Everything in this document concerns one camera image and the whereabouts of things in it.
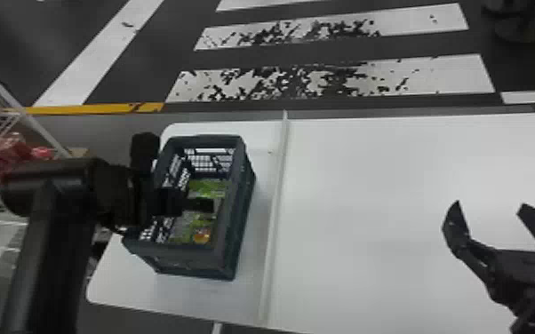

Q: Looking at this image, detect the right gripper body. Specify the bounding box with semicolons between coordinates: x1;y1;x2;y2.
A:
482;247;535;334

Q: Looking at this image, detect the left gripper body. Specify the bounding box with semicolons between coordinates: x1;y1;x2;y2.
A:
151;184;190;219

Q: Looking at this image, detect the green snack packet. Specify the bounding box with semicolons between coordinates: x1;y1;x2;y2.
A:
186;178;232;201
167;211;219;247

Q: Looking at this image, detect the dark blue crate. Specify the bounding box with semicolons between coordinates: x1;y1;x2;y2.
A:
121;133;258;282

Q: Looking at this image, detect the red snack packet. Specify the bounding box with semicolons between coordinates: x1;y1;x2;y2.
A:
0;129;56;188

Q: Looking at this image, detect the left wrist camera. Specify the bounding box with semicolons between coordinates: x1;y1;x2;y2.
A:
129;131;162;178

